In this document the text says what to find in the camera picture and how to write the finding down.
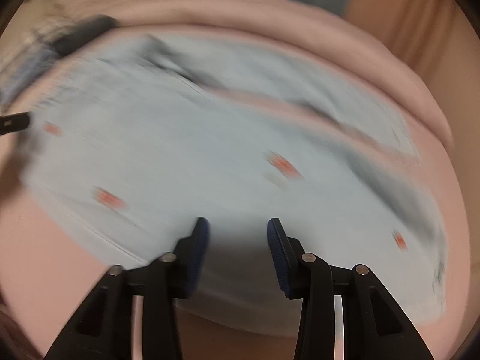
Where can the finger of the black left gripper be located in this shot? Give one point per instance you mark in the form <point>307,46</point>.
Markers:
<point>14,123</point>

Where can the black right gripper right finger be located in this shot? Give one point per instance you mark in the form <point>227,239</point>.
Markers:
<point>374,324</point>

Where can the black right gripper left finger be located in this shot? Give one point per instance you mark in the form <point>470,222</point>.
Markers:
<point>102,326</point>

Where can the light blue denim pants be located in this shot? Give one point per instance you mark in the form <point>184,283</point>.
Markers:
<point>149,133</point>

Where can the plaid checkered cloth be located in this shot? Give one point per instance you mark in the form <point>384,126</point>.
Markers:
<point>27,60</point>

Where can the dark grey garment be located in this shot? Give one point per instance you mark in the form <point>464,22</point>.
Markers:
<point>82,33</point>

